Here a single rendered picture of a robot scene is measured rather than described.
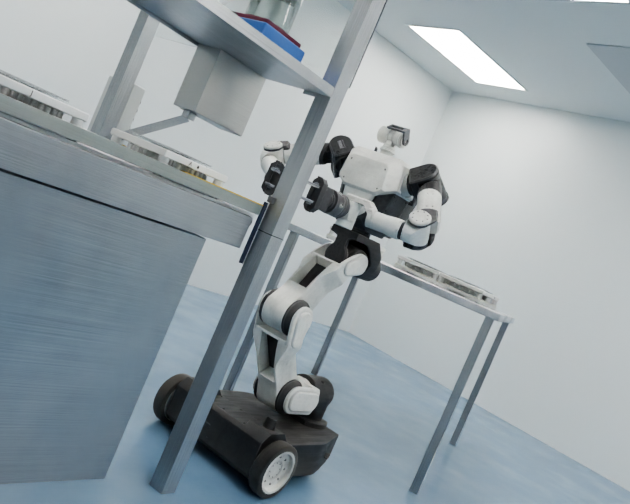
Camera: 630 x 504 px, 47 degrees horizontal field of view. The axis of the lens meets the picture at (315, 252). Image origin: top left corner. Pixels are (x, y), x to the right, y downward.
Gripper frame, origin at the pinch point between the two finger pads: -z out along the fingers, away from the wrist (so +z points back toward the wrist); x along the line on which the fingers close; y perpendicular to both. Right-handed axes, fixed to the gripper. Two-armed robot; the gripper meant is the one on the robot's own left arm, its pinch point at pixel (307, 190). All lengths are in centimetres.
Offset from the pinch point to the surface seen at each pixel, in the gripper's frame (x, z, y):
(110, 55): -48, 84, 345
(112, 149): 12, -82, -20
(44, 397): 78, -70, -14
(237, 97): -17.2, -35.0, 8.4
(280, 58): -28, -48, -21
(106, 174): 18, -81, -20
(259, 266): 27.5, -22.3, -17.3
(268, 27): -36, -46, -7
